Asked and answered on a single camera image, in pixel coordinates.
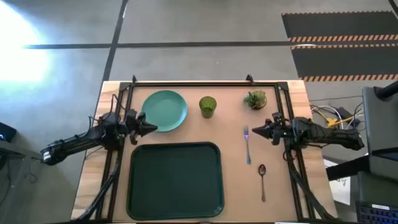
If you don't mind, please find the dark blue crate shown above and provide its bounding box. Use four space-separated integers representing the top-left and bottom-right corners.
355 200 398 224

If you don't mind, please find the small potted succulent plant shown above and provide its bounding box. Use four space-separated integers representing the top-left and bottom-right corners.
243 90 268 111

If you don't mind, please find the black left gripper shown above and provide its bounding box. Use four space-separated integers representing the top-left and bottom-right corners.
123 108 159 146

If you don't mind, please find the black pole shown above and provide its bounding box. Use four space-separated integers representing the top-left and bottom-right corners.
374 80 398 101

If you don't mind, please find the grey cabinet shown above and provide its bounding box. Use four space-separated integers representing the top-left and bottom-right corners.
362 86 398 182

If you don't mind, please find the black hazard-striped floor mat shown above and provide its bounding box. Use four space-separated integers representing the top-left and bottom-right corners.
290 43 398 83
281 11 398 43

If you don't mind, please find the teal round plate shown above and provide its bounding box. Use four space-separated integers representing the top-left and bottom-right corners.
141 90 188 133

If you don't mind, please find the dark metal spoon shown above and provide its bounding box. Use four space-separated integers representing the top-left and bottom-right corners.
258 164 267 203

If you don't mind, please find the white cable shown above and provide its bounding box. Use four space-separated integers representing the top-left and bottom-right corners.
310 104 340 125

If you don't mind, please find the dark green tray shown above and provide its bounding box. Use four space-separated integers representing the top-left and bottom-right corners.
126 141 225 222

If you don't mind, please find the iridescent blue fork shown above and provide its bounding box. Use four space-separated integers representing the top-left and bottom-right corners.
243 125 252 166

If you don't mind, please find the white paper sheet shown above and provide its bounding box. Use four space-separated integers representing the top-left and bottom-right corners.
323 159 352 206

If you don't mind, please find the black aluminium table frame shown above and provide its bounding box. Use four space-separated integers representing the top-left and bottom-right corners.
76 74 338 223

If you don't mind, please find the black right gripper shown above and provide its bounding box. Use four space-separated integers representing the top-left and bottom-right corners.
251 111 294 146

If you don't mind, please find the thin black floor cable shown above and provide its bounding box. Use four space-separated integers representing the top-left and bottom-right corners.
24 157 40 185

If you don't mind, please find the black power adapter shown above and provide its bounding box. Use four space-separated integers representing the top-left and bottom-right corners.
336 106 353 121

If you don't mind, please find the black floor bar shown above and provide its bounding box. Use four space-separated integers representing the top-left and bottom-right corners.
325 154 371 182

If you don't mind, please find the green translucent cup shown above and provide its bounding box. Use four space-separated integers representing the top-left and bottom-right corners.
198 95 218 119

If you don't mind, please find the yellow cable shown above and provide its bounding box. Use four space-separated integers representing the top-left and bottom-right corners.
319 112 363 129

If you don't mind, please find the black device with blue light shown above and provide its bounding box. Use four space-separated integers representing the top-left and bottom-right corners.
0 121 17 143

